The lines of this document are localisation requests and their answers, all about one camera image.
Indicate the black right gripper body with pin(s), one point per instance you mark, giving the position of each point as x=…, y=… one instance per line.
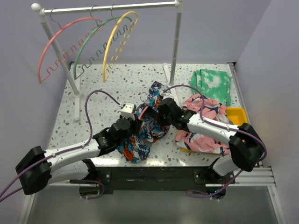
x=163, y=120

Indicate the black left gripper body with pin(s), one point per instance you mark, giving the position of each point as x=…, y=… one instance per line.
x=133, y=129

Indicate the blue orange patterned shorts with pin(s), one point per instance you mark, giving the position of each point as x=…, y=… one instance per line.
x=137, y=148

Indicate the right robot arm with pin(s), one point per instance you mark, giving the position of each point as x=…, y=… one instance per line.
x=246, y=148

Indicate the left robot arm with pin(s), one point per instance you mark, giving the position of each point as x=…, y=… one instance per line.
x=37, y=167

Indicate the pink floral shorts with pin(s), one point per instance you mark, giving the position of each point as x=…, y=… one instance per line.
x=197, y=142

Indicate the yellow hanger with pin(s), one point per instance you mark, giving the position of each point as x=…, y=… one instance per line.
x=108, y=62

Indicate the green tie-dye cloth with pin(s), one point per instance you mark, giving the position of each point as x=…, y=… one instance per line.
x=213, y=84

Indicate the yellow plastic bin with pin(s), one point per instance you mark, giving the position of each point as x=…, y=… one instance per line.
x=236, y=116

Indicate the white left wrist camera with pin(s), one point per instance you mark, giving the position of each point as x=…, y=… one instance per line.
x=128, y=111

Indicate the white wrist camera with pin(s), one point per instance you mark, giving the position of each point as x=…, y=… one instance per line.
x=165, y=95
x=128, y=111

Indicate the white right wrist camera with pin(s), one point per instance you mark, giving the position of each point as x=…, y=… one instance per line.
x=165, y=95

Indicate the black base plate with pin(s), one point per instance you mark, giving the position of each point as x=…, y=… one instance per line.
x=109, y=179

